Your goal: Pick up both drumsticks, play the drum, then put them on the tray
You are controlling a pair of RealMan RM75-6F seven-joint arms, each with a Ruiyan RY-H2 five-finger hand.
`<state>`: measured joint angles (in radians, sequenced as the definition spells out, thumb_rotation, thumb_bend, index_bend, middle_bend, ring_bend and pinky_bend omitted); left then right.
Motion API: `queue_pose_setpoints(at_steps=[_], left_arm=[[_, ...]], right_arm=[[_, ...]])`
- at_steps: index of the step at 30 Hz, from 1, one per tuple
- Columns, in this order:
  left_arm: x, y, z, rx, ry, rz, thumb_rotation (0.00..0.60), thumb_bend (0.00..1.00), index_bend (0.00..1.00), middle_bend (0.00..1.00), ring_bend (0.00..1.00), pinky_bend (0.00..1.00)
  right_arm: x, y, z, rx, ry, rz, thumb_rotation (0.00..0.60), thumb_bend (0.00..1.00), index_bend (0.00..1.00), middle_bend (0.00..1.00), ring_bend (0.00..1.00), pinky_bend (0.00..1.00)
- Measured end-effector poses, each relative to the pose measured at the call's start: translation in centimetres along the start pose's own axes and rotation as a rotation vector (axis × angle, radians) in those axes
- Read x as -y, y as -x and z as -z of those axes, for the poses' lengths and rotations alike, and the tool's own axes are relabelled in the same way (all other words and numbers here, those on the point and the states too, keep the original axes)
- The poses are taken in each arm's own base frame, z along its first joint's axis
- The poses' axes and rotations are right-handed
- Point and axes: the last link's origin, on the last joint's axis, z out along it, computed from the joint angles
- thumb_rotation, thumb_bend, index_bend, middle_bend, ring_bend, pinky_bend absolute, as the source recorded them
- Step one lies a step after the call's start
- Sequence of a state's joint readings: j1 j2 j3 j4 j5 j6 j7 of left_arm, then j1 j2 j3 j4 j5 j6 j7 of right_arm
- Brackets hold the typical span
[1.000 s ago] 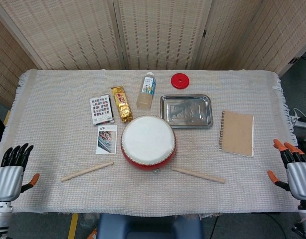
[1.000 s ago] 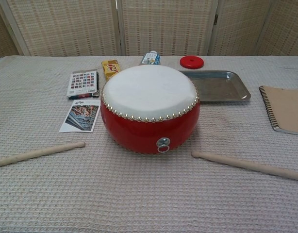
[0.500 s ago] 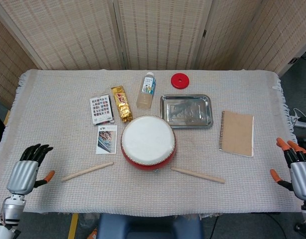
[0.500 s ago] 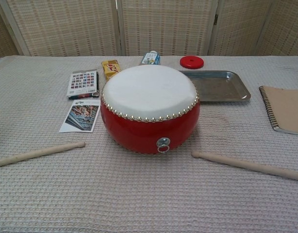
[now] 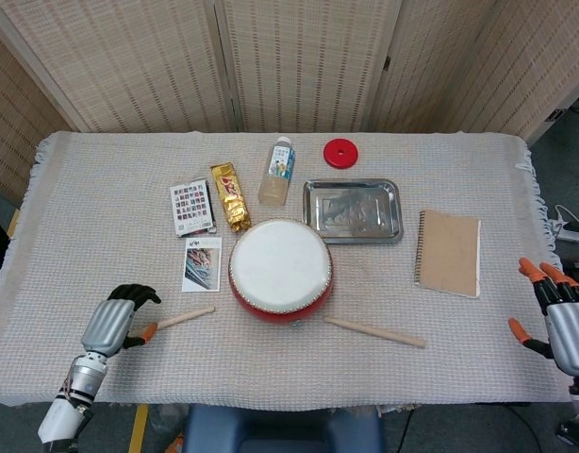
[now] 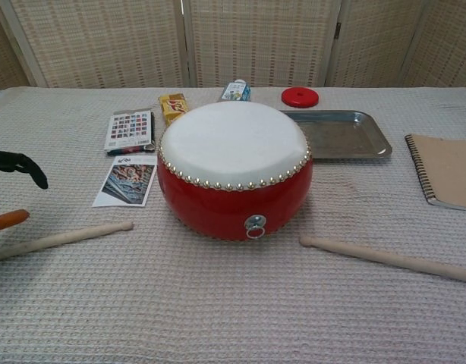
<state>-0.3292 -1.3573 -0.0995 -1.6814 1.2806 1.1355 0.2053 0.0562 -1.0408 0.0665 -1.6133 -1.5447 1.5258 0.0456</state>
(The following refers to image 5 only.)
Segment white power strip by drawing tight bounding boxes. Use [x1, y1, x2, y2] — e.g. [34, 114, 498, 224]
[551, 204, 579, 244]

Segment brown spiral notebook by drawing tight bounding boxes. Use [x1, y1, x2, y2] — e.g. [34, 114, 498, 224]
[413, 209, 483, 299]

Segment wooden drumstick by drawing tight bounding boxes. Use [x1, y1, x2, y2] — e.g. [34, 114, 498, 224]
[128, 306, 216, 339]
[323, 316, 426, 349]

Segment blue padded seat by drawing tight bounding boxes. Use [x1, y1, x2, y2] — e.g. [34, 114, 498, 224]
[182, 404, 386, 453]

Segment rectangular metal tray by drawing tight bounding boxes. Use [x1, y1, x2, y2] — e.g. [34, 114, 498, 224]
[302, 177, 405, 245]

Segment red drum white skin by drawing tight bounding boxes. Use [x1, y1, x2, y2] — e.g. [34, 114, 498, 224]
[227, 218, 337, 327]

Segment clear drink bottle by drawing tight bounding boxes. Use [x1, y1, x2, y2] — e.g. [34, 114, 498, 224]
[256, 136, 296, 207]

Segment white picture card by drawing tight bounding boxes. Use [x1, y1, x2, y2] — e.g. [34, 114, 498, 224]
[181, 236, 223, 294]

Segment gold snack packet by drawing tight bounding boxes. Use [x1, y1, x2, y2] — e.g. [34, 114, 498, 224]
[209, 161, 252, 233]

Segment beige woven tablecloth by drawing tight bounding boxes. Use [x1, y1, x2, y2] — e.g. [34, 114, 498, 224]
[0, 130, 579, 408]

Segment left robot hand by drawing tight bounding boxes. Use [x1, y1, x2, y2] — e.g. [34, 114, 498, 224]
[80, 283, 162, 358]

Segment woven folding screen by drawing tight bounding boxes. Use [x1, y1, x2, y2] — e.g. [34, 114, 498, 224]
[0, 0, 579, 202]

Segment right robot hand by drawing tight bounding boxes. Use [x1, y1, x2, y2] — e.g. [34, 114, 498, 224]
[507, 257, 579, 378]

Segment red round disc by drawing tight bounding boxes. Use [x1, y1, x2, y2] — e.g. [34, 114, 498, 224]
[323, 138, 360, 169]

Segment card box colourful squares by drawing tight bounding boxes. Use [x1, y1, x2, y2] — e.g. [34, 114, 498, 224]
[169, 177, 219, 238]

